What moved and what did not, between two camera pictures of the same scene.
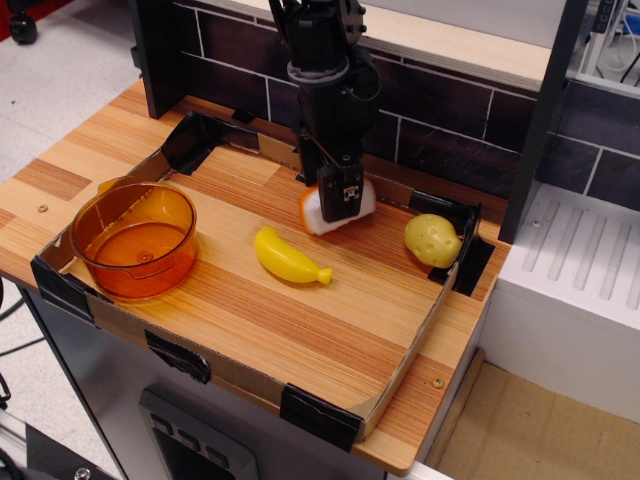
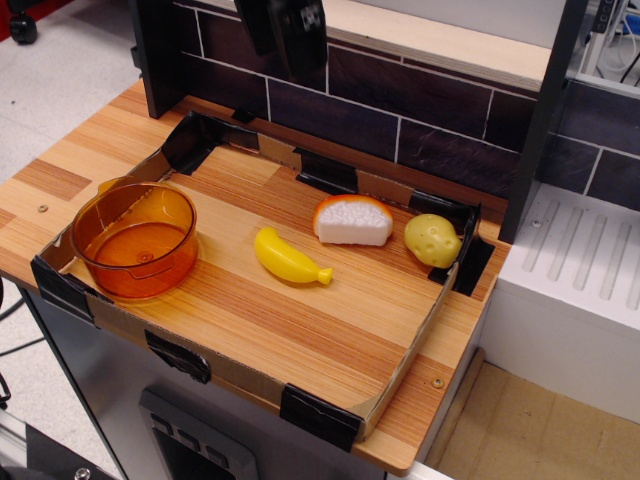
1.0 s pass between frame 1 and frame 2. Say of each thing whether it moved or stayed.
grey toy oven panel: stayed
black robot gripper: moved
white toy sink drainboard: stayed
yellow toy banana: stayed
